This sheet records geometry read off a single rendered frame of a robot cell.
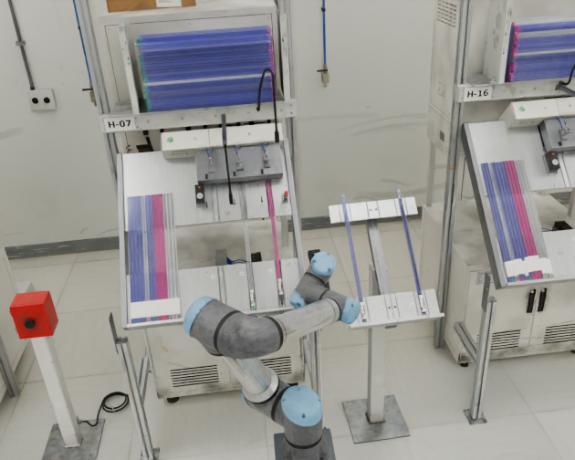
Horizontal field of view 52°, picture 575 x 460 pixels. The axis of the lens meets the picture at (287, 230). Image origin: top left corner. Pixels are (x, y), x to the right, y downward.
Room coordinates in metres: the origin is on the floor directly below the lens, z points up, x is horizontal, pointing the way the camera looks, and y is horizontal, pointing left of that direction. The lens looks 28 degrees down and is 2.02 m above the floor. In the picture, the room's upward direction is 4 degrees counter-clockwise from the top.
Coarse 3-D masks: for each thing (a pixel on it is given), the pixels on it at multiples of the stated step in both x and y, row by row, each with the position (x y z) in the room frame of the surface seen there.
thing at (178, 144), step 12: (168, 132) 2.26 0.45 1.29; (180, 132) 2.26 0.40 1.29; (192, 132) 2.27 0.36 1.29; (204, 132) 2.27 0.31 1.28; (216, 132) 2.27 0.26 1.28; (228, 132) 2.27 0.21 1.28; (240, 132) 2.27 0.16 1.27; (252, 132) 2.27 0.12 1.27; (264, 132) 2.27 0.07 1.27; (168, 144) 2.23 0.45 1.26; (180, 144) 2.23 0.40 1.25; (192, 144) 2.23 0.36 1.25; (204, 144) 2.23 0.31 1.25; (216, 144) 2.23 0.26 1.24; (228, 144) 2.23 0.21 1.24; (252, 144) 2.25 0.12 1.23; (168, 156) 2.25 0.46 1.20; (180, 156) 2.26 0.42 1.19; (192, 156) 2.27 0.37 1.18
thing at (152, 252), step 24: (144, 216) 2.07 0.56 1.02; (168, 216) 2.07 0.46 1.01; (144, 240) 2.00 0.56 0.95; (168, 240) 2.00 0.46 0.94; (144, 264) 1.94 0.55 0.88; (168, 264) 1.94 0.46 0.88; (144, 288) 1.87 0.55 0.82; (168, 288) 1.87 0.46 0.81; (144, 312) 1.80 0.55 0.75; (168, 312) 1.80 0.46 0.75
